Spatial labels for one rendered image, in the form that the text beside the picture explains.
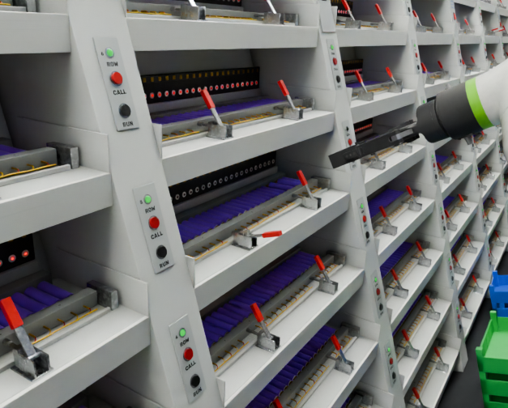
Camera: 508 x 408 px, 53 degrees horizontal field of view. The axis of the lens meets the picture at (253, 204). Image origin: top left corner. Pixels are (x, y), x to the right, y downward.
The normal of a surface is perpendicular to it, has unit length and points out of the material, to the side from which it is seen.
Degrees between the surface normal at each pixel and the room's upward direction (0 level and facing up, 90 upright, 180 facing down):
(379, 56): 90
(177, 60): 90
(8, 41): 107
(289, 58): 90
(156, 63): 90
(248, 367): 17
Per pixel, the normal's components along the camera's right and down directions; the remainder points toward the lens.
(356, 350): 0.04, -0.94
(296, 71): -0.54, 0.25
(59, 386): 0.84, 0.21
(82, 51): 0.81, -0.08
